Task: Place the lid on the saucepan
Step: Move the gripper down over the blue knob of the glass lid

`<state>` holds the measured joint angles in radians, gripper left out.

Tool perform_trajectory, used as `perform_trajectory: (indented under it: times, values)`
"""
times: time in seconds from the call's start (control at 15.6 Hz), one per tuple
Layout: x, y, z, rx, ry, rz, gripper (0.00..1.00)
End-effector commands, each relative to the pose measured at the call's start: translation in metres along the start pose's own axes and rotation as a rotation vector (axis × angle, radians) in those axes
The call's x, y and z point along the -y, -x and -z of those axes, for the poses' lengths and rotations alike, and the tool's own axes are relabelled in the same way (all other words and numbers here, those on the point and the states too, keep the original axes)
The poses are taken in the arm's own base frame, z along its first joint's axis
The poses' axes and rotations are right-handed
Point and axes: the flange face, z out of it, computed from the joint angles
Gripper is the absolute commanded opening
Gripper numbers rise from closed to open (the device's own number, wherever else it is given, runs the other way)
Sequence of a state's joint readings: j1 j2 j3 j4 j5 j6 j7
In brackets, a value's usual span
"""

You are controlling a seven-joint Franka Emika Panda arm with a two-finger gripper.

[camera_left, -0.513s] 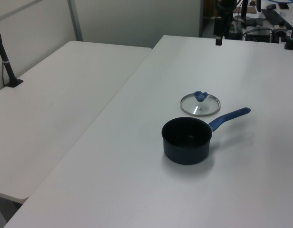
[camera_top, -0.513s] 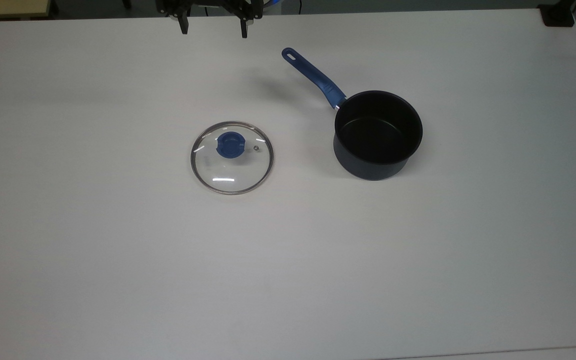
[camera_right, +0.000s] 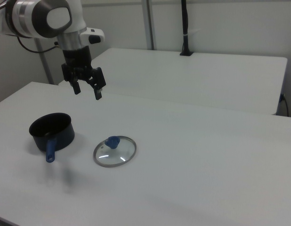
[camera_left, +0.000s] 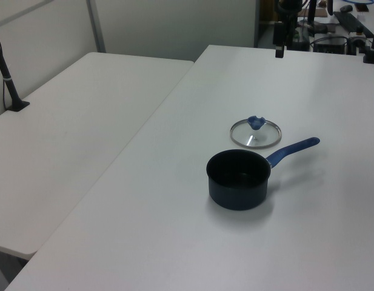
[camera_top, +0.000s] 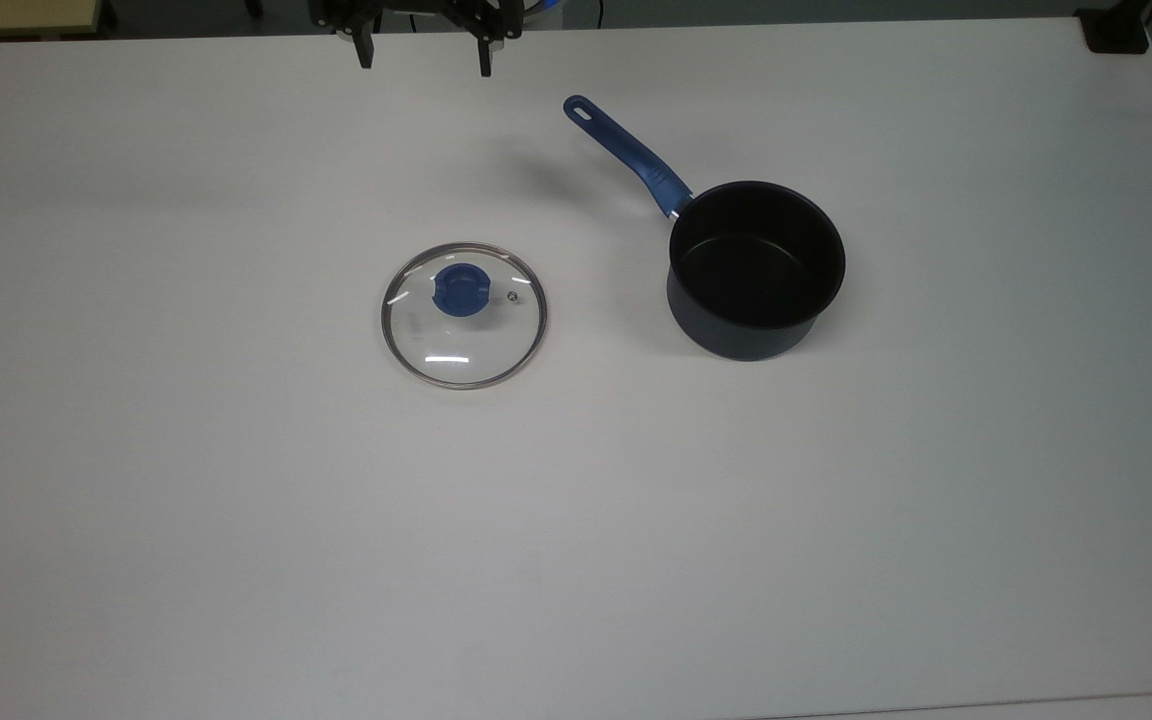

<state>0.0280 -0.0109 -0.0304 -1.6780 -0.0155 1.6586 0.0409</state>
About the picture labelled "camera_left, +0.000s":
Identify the black monitor stand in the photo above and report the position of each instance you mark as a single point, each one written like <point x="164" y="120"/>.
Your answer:
<point x="311" y="12"/>

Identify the black computer box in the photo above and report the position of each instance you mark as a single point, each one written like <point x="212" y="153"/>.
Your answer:
<point x="329" y="47"/>

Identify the black keyboard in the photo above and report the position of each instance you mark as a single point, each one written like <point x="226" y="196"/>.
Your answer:
<point x="350" y="21"/>

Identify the black computer mouse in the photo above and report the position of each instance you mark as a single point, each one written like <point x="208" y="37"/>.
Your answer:
<point x="346" y="8"/>

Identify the black camera stand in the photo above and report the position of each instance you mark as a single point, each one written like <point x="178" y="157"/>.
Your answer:
<point x="371" y="56"/>
<point x="11" y="89"/>

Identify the glass lid with blue knob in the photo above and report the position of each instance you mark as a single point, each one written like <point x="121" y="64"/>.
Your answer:
<point x="255" y="122"/>

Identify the white folding table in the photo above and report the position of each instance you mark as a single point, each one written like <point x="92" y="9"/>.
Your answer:
<point x="68" y="136"/>

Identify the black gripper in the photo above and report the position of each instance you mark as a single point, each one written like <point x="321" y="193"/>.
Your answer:
<point x="288" y="9"/>

